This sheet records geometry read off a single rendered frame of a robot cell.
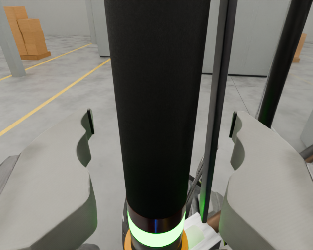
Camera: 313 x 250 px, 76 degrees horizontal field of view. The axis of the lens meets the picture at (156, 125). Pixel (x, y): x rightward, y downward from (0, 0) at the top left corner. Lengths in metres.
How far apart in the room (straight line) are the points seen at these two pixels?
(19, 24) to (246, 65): 7.11
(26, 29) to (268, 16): 7.11
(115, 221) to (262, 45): 5.19
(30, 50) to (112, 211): 7.18
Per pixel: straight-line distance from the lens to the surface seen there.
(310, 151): 0.31
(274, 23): 5.94
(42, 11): 14.98
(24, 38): 8.58
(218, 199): 0.76
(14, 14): 8.54
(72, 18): 14.04
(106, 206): 2.19
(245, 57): 5.92
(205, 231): 0.20
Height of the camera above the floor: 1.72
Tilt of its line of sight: 31 degrees down
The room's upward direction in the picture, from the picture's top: straight up
